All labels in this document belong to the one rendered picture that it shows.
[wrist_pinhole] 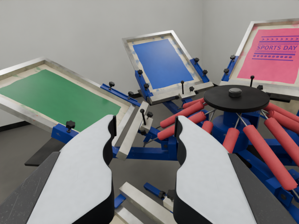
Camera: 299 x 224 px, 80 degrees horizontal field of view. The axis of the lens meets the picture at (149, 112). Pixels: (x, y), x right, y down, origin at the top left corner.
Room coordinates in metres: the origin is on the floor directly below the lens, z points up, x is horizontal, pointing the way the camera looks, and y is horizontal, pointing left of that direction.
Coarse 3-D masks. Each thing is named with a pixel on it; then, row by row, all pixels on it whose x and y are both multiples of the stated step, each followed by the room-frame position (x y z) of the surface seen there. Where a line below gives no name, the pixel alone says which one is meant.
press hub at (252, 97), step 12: (204, 96) 0.87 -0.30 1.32; (216, 96) 0.85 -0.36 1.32; (228, 96) 0.83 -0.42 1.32; (240, 96) 0.81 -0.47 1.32; (252, 96) 0.80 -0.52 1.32; (264, 96) 0.78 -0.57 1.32; (216, 108) 0.75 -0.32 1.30; (228, 108) 0.71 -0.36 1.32; (240, 108) 0.70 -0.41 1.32; (252, 108) 0.69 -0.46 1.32; (216, 120) 0.88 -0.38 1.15; (228, 120) 0.81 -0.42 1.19; (240, 120) 0.81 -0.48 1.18; (216, 132) 0.81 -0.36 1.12; (240, 132) 0.74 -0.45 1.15; (240, 144) 0.74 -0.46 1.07; (240, 156) 0.71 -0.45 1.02
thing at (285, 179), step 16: (192, 112) 0.93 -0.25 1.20; (208, 112) 0.81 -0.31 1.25; (272, 112) 0.73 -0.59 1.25; (288, 112) 0.82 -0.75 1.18; (208, 128) 0.73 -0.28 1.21; (272, 128) 0.65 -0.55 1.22; (288, 128) 0.70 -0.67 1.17; (224, 144) 0.63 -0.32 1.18; (256, 144) 0.58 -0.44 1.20; (288, 144) 0.58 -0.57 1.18; (272, 160) 0.51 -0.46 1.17; (288, 176) 0.46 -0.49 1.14
